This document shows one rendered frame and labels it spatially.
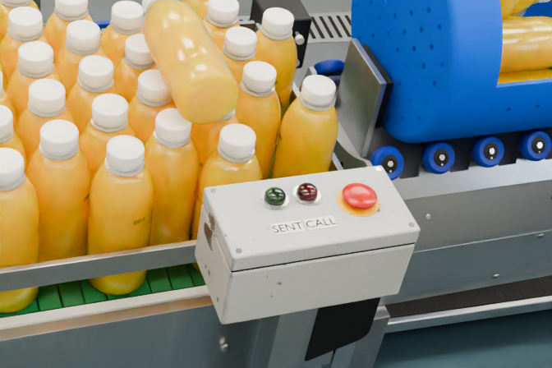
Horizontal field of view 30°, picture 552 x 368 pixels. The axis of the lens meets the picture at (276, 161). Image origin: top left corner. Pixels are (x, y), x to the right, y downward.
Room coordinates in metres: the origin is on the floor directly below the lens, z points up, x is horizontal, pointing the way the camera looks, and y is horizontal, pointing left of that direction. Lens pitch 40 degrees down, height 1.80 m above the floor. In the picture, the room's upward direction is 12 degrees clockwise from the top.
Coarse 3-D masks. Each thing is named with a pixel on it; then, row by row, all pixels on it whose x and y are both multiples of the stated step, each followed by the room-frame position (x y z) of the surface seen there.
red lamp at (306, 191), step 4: (300, 184) 0.78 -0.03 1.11; (304, 184) 0.78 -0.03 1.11; (308, 184) 0.78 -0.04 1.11; (312, 184) 0.78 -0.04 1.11; (300, 188) 0.77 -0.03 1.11; (304, 188) 0.77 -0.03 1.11; (308, 188) 0.77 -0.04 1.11; (312, 188) 0.78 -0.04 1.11; (316, 188) 0.78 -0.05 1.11; (300, 192) 0.77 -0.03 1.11; (304, 192) 0.77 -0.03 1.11; (308, 192) 0.77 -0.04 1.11; (312, 192) 0.77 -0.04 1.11; (316, 192) 0.77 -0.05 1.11; (300, 196) 0.77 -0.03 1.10; (304, 196) 0.77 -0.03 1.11; (308, 196) 0.77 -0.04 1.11; (312, 196) 0.77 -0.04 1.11; (316, 196) 0.77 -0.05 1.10; (308, 200) 0.77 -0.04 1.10
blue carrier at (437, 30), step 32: (352, 0) 1.24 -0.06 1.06; (384, 0) 1.17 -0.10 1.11; (416, 0) 1.10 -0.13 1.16; (448, 0) 1.05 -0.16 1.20; (480, 0) 1.06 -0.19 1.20; (352, 32) 1.22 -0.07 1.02; (384, 32) 1.15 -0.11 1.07; (416, 32) 1.08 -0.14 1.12; (448, 32) 1.03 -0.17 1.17; (480, 32) 1.03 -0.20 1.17; (384, 64) 1.13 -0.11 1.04; (416, 64) 1.07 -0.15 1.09; (448, 64) 1.01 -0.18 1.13; (480, 64) 1.02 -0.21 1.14; (416, 96) 1.05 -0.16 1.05; (448, 96) 1.00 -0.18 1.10; (480, 96) 1.02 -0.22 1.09; (512, 96) 1.04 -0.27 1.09; (544, 96) 1.06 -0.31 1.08; (384, 128) 1.09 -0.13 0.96; (416, 128) 1.03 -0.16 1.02; (448, 128) 1.02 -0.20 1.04; (480, 128) 1.04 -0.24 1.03; (512, 128) 1.08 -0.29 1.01
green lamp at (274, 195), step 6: (276, 186) 0.77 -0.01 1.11; (264, 192) 0.76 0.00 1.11; (270, 192) 0.76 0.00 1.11; (276, 192) 0.76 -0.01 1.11; (282, 192) 0.76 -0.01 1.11; (264, 198) 0.76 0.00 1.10; (270, 198) 0.75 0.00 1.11; (276, 198) 0.75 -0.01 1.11; (282, 198) 0.76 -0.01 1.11; (270, 204) 0.75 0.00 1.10; (276, 204) 0.75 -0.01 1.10; (282, 204) 0.75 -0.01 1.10
